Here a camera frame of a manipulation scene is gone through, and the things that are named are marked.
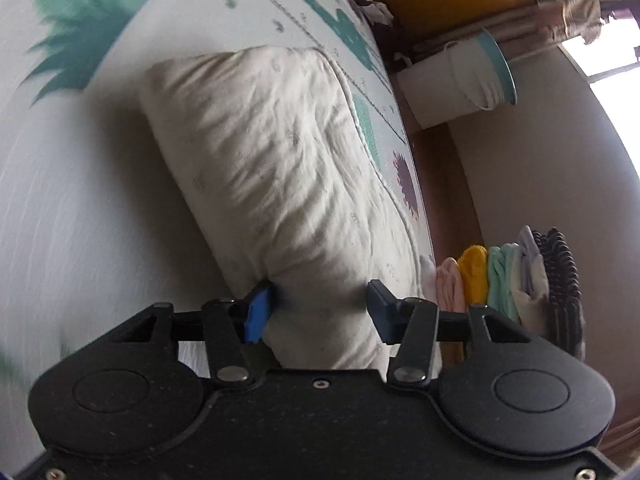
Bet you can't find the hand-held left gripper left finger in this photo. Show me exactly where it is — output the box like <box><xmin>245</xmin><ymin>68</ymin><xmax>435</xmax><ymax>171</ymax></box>
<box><xmin>109</xmin><ymin>279</ymin><xmax>276</xmax><ymax>388</ymax></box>

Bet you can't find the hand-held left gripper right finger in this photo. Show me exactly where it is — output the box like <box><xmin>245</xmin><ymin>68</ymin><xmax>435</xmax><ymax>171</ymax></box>
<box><xmin>366</xmin><ymin>279</ymin><xmax>535</xmax><ymax>390</ymax></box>

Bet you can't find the white printed garment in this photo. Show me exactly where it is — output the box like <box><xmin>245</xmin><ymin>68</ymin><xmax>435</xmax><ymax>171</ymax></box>
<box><xmin>137</xmin><ymin>46</ymin><xmax>443</xmax><ymax>372</ymax></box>

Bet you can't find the stack of folded clothes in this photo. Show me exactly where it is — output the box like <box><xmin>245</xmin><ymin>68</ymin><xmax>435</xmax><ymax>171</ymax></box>
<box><xmin>419</xmin><ymin>226</ymin><xmax>587</xmax><ymax>362</ymax></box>

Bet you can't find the patterned play mat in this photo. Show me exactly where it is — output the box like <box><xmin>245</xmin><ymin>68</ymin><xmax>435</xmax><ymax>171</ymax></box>
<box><xmin>0</xmin><ymin>0</ymin><xmax>437</xmax><ymax>476</ymax></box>

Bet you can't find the white bucket with teal rim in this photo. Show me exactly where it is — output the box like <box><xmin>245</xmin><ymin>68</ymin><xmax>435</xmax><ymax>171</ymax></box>
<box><xmin>395</xmin><ymin>27</ymin><xmax>519</xmax><ymax>132</ymax></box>

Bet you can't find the window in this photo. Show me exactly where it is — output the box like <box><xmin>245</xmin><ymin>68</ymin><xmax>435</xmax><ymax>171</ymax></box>
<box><xmin>559</xmin><ymin>7</ymin><xmax>640</xmax><ymax>128</ymax></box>

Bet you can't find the hanging pale cloth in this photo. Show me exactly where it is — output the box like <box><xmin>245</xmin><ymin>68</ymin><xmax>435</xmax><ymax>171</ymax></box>
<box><xmin>530</xmin><ymin>0</ymin><xmax>604</xmax><ymax>45</ymax></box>

